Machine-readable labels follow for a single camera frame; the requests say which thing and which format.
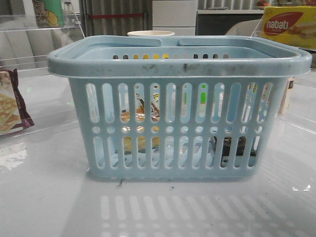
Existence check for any packaged bread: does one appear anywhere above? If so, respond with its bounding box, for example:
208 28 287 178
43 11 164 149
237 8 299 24
121 99 160 154

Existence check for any light blue plastic basket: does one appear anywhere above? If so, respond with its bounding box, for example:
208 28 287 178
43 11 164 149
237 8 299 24
47 35 312 179

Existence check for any beige box behind basket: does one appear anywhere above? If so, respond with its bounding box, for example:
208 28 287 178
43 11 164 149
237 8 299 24
278 77 295 115

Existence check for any white paper cup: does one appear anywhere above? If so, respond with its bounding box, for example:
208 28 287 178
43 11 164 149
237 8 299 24
127 30 175 37

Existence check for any white drawer cabinet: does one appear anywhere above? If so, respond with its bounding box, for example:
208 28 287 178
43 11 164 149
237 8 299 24
152 0 198 36

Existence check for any maroon cracker snack bag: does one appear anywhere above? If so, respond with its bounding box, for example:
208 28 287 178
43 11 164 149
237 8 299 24
0 69 35 137

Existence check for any green cartoon snack package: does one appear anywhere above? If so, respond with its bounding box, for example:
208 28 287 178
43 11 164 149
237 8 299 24
32 0 64 28

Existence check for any clear acrylic shelf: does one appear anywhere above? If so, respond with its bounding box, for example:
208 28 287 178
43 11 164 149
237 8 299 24
0 13 84 76

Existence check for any yellow nabati wafer box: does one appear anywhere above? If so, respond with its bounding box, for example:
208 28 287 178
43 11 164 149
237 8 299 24
260 6 316 50

